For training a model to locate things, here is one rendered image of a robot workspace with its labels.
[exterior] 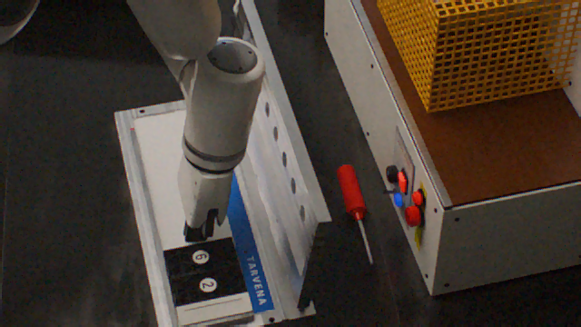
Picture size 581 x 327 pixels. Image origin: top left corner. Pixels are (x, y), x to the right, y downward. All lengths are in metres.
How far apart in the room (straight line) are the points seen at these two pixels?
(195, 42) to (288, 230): 0.36
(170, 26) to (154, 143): 0.52
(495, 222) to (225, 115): 0.38
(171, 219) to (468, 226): 0.44
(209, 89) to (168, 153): 0.38
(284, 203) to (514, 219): 0.31
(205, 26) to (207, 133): 0.19
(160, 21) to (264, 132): 0.44
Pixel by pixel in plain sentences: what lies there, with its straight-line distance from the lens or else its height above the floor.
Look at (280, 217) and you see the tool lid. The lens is 1.54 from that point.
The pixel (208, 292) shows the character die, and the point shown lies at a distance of 1.54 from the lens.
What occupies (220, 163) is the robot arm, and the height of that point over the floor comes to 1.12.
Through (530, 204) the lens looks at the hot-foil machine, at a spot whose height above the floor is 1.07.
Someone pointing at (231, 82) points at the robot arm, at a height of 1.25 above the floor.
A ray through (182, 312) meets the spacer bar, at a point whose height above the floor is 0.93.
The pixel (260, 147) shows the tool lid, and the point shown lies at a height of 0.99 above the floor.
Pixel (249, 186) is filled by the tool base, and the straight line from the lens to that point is 1.66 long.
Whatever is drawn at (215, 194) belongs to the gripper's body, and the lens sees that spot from 1.47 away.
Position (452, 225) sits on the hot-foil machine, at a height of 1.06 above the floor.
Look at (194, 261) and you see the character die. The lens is 1.57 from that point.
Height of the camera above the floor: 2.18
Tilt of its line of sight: 48 degrees down
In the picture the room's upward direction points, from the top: 1 degrees counter-clockwise
